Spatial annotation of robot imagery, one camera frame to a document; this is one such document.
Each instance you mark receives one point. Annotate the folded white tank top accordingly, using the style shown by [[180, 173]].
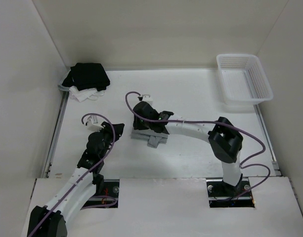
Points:
[[88, 94]]

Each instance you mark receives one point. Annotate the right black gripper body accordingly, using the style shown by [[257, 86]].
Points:
[[139, 124]]

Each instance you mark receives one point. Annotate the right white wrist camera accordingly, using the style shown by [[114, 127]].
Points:
[[145, 98]]

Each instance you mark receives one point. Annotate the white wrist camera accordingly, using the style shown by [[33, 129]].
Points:
[[92, 124], [145, 98]]

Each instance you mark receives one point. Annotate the grey tank top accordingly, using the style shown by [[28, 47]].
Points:
[[152, 138]]

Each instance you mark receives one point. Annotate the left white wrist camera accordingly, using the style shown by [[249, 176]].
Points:
[[92, 124]]

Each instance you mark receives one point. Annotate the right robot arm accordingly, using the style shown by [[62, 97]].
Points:
[[225, 142]]

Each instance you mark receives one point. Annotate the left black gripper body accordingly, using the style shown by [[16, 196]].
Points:
[[108, 135]]

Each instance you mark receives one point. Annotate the folded black tank top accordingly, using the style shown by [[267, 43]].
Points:
[[86, 76]]

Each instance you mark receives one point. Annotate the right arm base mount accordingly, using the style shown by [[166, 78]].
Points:
[[223, 195]]

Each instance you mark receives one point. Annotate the white plastic basket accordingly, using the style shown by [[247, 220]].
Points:
[[243, 80]]

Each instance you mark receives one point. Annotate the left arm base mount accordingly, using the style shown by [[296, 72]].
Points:
[[106, 194]]

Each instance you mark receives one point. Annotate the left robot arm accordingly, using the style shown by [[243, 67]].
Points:
[[53, 219]]

